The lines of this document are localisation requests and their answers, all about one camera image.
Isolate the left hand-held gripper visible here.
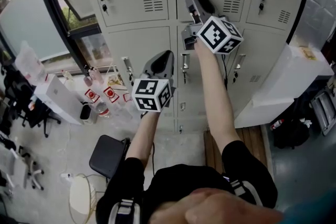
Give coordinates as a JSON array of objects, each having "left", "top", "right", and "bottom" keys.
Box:
[{"left": 131, "top": 50, "right": 175, "bottom": 119}]

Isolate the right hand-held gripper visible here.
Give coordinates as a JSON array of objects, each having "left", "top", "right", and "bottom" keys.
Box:
[{"left": 181, "top": 0, "right": 245, "bottom": 56}]

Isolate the beige metal locker cabinet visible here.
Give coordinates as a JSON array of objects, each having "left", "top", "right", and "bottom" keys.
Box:
[{"left": 78, "top": 0, "right": 314, "bottom": 137}]

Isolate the person's right forearm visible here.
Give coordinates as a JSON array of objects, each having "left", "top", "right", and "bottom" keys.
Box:
[{"left": 193, "top": 40, "right": 245, "bottom": 158}]

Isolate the person's left forearm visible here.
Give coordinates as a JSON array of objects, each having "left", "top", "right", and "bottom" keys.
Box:
[{"left": 125, "top": 111, "right": 160, "bottom": 166}]

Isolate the white box cabinet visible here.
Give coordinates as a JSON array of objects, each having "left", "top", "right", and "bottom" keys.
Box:
[{"left": 233, "top": 43, "right": 334, "bottom": 129}]

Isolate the pink pump bottle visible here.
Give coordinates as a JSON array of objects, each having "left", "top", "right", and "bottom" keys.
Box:
[
  {"left": 83, "top": 65, "right": 93, "bottom": 86},
  {"left": 90, "top": 67, "right": 104, "bottom": 85}
]

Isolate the clear bottle red label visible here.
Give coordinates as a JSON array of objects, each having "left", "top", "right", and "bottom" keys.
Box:
[{"left": 94, "top": 101, "right": 110, "bottom": 118}]

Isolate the white water dispenser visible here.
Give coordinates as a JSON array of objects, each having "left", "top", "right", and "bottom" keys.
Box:
[{"left": 34, "top": 73, "right": 83, "bottom": 125}]

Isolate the black folding chair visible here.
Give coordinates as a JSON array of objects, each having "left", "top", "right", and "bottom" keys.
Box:
[{"left": 89, "top": 134, "right": 131, "bottom": 184}]

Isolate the wooden slat bench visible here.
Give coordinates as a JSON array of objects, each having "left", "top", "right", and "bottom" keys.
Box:
[{"left": 203, "top": 125, "right": 269, "bottom": 179}]

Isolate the person's black striped shirt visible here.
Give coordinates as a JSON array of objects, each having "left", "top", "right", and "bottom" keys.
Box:
[{"left": 96, "top": 140, "right": 278, "bottom": 224}]

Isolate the red and white bottle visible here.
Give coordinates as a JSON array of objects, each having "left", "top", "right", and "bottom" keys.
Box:
[{"left": 269, "top": 118, "right": 286, "bottom": 131}]

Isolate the yellow printed packet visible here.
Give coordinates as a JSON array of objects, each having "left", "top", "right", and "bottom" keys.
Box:
[{"left": 298, "top": 46, "right": 317, "bottom": 61}]

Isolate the clear dispenser water bottle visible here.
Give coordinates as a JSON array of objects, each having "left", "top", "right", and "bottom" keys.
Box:
[{"left": 14, "top": 40, "right": 48, "bottom": 84}]

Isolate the black office chair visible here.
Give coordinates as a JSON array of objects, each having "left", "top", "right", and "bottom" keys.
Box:
[{"left": 4, "top": 70, "right": 62, "bottom": 138}]

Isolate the black backpack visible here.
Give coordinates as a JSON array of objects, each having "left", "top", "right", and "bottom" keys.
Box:
[{"left": 272, "top": 118, "right": 311, "bottom": 151}]

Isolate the person's face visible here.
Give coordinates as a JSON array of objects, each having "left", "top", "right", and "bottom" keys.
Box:
[{"left": 148, "top": 188, "right": 286, "bottom": 224}]

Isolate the grey office chair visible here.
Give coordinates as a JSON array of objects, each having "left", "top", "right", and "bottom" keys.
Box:
[{"left": 0, "top": 146, "right": 45, "bottom": 191}]

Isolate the grey folded hand cart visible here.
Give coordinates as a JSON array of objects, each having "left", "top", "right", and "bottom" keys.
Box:
[{"left": 309, "top": 86, "right": 336, "bottom": 136}]

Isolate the teal headset edge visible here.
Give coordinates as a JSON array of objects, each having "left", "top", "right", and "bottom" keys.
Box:
[{"left": 278, "top": 191, "right": 336, "bottom": 224}]

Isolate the black window frame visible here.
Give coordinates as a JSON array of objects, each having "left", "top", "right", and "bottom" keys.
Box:
[{"left": 31, "top": 0, "right": 106, "bottom": 80}]

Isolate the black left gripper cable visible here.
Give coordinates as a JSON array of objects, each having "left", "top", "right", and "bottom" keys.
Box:
[{"left": 151, "top": 141, "right": 156, "bottom": 174}]

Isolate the round white wire-frame table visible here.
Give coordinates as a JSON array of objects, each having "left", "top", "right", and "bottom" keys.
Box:
[{"left": 68, "top": 173, "right": 106, "bottom": 224}]

